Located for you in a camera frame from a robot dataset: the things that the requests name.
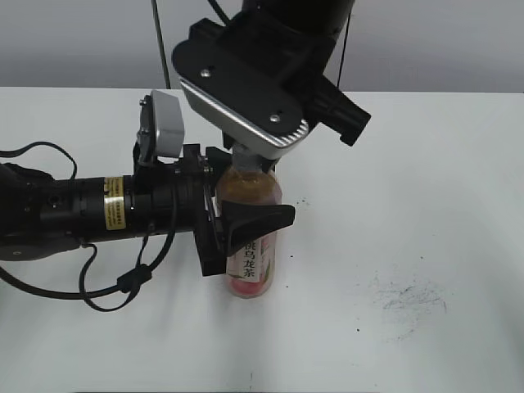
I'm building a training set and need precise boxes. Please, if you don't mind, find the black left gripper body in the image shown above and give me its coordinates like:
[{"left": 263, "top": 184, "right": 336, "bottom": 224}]
[{"left": 130, "top": 144, "right": 229, "bottom": 277}]

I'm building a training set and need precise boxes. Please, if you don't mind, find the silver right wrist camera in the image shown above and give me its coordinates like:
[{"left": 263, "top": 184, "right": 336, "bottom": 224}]
[{"left": 172, "top": 18, "right": 309, "bottom": 160}]

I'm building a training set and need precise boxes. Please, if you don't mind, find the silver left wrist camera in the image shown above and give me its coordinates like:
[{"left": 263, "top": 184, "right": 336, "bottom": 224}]
[{"left": 136, "top": 90, "right": 185, "bottom": 166}]

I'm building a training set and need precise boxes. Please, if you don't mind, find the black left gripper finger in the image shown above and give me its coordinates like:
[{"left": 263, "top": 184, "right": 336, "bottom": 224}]
[{"left": 221, "top": 201, "right": 296, "bottom": 257}]

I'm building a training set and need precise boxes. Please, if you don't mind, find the peach oolong tea bottle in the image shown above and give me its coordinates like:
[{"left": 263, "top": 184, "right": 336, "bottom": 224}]
[{"left": 216, "top": 167, "right": 282, "bottom": 298}]

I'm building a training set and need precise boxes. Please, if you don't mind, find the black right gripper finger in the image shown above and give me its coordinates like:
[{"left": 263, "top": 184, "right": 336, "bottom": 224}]
[{"left": 261, "top": 157, "right": 278, "bottom": 173}]

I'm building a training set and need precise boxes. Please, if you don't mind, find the white bottle cap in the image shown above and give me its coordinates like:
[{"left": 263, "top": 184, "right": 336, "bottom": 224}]
[{"left": 232, "top": 147, "right": 262, "bottom": 172}]

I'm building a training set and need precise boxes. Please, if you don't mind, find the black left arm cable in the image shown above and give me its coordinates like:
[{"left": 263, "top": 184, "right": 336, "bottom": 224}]
[{"left": 0, "top": 141, "right": 178, "bottom": 313}]

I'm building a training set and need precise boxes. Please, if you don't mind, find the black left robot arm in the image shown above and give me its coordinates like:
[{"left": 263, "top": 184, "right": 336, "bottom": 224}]
[{"left": 1, "top": 144, "right": 296, "bottom": 276}]

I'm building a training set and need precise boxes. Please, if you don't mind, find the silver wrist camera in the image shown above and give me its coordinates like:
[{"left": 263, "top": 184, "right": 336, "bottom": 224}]
[
  {"left": 136, "top": 90, "right": 185, "bottom": 166},
  {"left": 172, "top": 18, "right": 309, "bottom": 160}
]

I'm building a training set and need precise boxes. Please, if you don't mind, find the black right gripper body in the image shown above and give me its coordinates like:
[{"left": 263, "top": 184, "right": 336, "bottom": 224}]
[{"left": 187, "top": 11, "right": 373, "bottom": 147}]

